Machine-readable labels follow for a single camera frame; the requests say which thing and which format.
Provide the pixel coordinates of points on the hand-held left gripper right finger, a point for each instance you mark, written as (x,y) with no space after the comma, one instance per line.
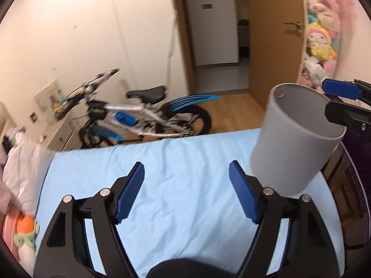
(243,192)

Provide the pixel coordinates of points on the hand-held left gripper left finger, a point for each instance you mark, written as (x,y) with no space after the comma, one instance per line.
(129,192)

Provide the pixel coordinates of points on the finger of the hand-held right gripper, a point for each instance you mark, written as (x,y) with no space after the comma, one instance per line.
(339,113)
(340,89)

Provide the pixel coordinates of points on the grey bin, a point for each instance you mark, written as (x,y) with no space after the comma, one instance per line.
(289,139)

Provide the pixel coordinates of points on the purple cloth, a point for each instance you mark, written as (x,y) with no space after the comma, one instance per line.
(358,140)

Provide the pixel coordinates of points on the pile of plush toys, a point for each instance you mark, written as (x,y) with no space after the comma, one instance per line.
(318,40)

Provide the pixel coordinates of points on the light blue bed sheet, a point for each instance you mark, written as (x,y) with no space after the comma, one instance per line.
(188,165)

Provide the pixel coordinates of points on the blue bicycle bottle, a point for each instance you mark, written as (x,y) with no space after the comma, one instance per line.
(124,119)

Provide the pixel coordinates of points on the white bicycle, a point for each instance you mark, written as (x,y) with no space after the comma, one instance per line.
(145,113)

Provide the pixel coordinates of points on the wooden door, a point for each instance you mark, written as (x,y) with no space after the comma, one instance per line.
(269,49)

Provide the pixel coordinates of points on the light wooden cabinet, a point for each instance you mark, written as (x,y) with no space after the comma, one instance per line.
(62,139)

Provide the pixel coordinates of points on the white pillow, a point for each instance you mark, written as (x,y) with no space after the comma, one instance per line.
(26,173)

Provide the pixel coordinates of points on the green orange turtle plush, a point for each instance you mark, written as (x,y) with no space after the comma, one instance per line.
(25,227)

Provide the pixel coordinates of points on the white seal plush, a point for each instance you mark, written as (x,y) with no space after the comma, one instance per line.
(27,254)

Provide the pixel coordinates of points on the pink striped pillow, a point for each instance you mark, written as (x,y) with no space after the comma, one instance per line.
(8,231)

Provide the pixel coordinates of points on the black bicycle frame bag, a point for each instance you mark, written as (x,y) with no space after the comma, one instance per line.
(97,110)

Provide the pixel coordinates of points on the wall socket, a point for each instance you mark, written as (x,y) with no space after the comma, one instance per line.
(33,117)

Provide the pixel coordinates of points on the wall poster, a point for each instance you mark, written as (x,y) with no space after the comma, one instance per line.
(50,95)

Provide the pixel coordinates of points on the wooden door frame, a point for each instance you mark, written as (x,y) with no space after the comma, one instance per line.
(181,34)

